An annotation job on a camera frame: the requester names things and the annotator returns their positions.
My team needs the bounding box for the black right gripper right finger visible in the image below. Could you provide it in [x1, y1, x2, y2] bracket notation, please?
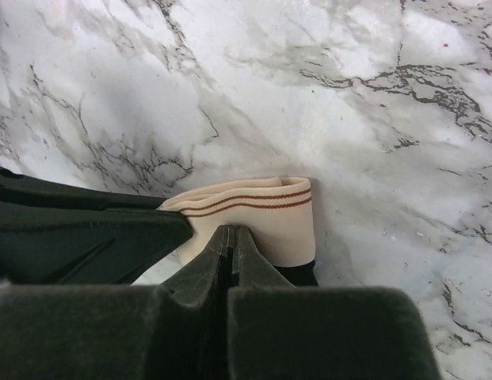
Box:
[228, 227, 440, 379]

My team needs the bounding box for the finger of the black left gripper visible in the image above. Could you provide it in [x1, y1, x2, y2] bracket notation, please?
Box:
[0, 166, 193, 285]

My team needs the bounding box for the black garment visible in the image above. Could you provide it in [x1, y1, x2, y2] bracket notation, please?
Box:
[275, 260, 318, 287]

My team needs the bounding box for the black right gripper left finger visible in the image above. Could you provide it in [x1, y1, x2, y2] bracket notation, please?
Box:
[0, 226, 233, 379]

